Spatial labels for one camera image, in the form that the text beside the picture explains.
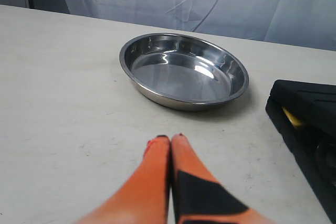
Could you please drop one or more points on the round stainless steel dish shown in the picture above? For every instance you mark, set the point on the round stainless steel dish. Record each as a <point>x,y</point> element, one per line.
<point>182,72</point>

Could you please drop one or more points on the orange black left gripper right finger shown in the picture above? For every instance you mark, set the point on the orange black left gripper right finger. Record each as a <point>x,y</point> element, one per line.
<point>198,197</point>

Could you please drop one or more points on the white backdrop curtain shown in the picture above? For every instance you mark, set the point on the white backdrop curtain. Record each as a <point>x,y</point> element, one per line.
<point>307,23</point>

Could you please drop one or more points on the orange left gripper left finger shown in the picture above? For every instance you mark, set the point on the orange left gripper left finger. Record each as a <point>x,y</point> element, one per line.
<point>144,197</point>

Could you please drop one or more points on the yellow utility knife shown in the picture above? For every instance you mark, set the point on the yellow utility knife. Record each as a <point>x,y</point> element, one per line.
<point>296,122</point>

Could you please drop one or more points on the black plastic tool case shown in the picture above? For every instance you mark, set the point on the black plastic tool case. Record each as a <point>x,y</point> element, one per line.
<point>312,146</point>

